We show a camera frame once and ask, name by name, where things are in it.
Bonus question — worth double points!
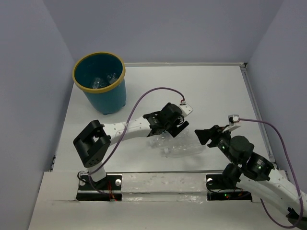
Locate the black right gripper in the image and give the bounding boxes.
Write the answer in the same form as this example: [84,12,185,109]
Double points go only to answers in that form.
[194,124,238,165]

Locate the clear bottle green white label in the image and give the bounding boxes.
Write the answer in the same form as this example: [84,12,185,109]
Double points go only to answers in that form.
[156,130,190,143]

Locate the small bottle black cap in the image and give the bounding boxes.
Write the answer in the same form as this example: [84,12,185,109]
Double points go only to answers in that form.
[106,73,118,85]

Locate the clear wide-mouth plastic jar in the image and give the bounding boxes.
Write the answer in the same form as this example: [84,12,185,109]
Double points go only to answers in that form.
[91,77,108,89]

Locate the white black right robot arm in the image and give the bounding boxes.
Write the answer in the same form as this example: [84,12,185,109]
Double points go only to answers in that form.
[195,125,307,230]

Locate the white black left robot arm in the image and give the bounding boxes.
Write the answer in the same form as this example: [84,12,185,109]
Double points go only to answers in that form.
[73,103,193,190]

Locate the teal bin yellow rim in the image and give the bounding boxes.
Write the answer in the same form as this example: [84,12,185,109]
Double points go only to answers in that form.
[72,52,127,115]

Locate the crushed clear plastic bottle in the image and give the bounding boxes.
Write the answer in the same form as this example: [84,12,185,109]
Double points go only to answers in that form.
[147,137,192,149]

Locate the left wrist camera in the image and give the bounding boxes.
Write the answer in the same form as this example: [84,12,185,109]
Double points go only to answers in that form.
[179,99,193,118]

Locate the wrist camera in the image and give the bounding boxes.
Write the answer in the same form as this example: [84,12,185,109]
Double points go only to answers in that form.
[223,115,241,133]
[179,99,193,118]

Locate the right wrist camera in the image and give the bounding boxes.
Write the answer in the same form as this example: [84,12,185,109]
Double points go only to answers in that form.
[223,115,241,133]

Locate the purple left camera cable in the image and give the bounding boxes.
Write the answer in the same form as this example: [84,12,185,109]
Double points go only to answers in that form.
[88,87,187,198]

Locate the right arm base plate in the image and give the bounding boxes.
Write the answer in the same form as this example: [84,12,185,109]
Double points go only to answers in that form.
[206,174,252,201]

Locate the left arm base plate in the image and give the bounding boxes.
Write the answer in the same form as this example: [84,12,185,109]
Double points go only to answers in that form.
[76,172,122,202]

